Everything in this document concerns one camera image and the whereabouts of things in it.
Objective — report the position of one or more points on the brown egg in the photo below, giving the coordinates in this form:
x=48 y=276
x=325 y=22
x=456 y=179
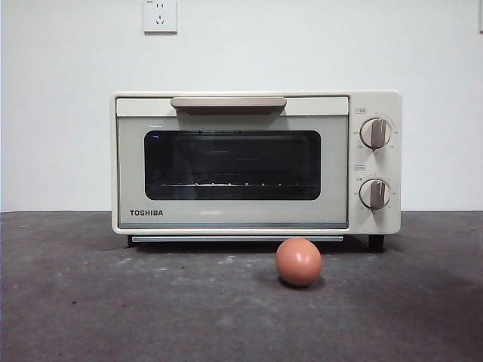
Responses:
x=298 y=262

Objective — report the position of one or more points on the silver crumb tray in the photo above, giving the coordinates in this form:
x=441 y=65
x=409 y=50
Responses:
x=234 y=238

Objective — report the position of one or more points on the cream Toshiba toaster oven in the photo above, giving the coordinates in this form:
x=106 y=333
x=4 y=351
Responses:
x=373 y=166

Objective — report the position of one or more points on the cream oven knob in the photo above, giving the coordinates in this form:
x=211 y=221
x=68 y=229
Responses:
x=375 y=133
x=374 y=194

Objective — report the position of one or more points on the white wall socket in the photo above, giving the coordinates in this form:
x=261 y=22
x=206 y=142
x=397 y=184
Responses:
x=160 y=17

